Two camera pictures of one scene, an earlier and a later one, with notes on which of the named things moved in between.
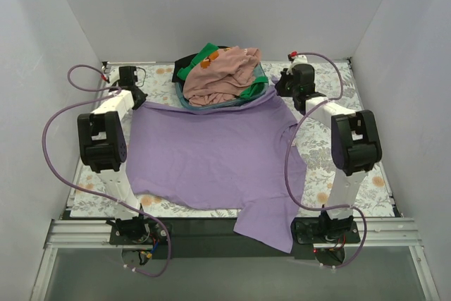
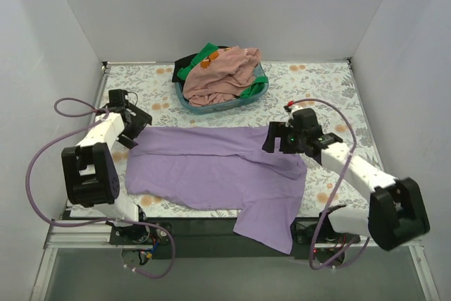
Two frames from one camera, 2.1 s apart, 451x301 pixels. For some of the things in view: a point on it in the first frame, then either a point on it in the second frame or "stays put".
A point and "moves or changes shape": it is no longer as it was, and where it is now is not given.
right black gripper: [282, 84] to [278, 137]
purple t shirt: [242, 158] moves or changes shape
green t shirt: [207, 51] stays put
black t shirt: [182, 63] stays put
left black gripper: [139, 96] to [137, 124]
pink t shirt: [219, 80] stays put
